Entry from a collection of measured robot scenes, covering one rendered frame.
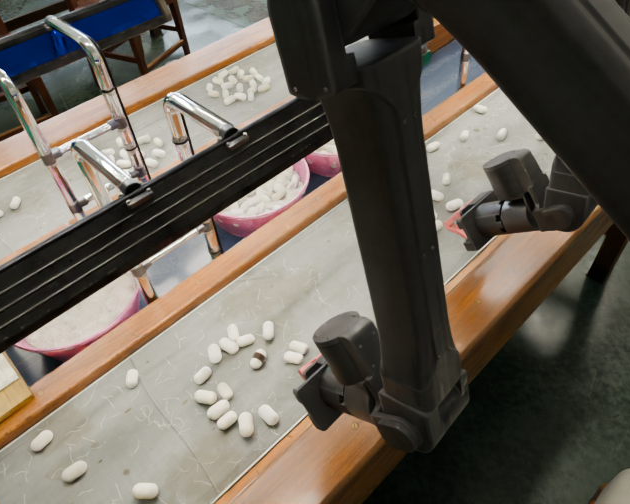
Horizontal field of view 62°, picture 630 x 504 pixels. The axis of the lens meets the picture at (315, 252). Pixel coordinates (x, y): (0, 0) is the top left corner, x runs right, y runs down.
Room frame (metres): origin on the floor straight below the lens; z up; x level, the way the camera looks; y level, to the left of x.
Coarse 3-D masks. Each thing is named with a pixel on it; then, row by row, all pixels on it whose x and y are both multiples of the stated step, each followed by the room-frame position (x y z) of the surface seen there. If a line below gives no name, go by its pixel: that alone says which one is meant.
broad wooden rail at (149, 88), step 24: (264, 24) 1.70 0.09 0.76; (216, 48) 1.57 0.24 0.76; (240, 48) 1.55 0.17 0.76; (168, 72) 1.45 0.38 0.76; (192, 72) 1.43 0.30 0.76; (120, 96) 1.34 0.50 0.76; (144, 96) 1.32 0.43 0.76; (48, 120) 1.25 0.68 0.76; (72, 120) 1.24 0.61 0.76; (96, 120) 1.23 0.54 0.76; (0, 144) 1.16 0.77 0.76; (24, 144) 1.15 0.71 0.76; (48, 144) 1.14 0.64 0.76; (0, 168) 1.06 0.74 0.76
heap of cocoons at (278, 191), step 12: (288, 168) 0.97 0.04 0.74; (276, 180) 0.93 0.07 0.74; (288, 180) 0.95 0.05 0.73; (300, 180) 0.95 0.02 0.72; (252, 192) 0.91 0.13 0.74; (264, 192) 0.91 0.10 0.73; (276, 192) 0.89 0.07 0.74; (288, 192) 0.90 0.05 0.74; (240, 204) 0.88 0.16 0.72; (252, 204) 0.87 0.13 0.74; (264, 204) 0.86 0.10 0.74; (276, 204) 0.85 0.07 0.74
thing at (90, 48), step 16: (48, 16) 1.01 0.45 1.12; (64, 32) 0.95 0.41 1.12; (80, 32) 0.95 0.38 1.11; (96, 48) 0.90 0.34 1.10; (96, 64) 0.88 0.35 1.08; (0, 80) 0.80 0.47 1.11; (112, 80) 0.90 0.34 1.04; (16, 96) 0.79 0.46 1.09; (112, 96) 0.89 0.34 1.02; (16, 112) 0.79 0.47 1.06; (112, 112) 0.88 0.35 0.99; (32, 128) 0.79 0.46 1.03; (96, 128) 0.87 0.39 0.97; (112, 128) 0.87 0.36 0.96; (128, 128) 0.89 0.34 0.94; (64, 144) 0.82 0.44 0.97; (128, 144) 0.88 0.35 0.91; (48, 160) 0.79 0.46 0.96; (144, 160) 0.90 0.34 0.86; (64, 176) 0.80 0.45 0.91; (144, 176) 0.89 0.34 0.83; (64, 192) 0.79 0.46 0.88; (80, 208) 0.79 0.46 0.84
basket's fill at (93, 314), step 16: (128, 272) 0.71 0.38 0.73; (112, 288) 0.67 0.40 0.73; (128, 288) 0.66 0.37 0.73; (80, 304) 0.63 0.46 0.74; (96, 304) 0.63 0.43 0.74; (112, 304) 0.62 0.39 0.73; (64, 320) 0.59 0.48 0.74; (80, 320) 0.59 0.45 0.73; (96, 320) 0.59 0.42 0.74; (112, 320) 0.59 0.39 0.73; (32, 336) 0.57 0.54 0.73; (48, 336) 0.56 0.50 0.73; (64, 336) 0.56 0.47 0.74; (80, 336) 0.56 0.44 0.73
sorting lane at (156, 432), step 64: (448, 128) 1.07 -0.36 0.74; (512, 128) 1.05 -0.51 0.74; (448, 192) 0.84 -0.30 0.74; (320, 256) 0.69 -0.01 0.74; (448, 256) 0.66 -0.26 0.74; (192, 320) 0.56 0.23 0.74; (256, 320) 0.55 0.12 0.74; (320, 320) 0.54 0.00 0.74; (192, 384) 0.43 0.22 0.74; (256, 384) 0.42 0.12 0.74; (64, 448) 0.35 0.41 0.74; (128, 448) 0.34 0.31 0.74; (192, 448) 0.33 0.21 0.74; (256, 448) 0.32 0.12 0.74
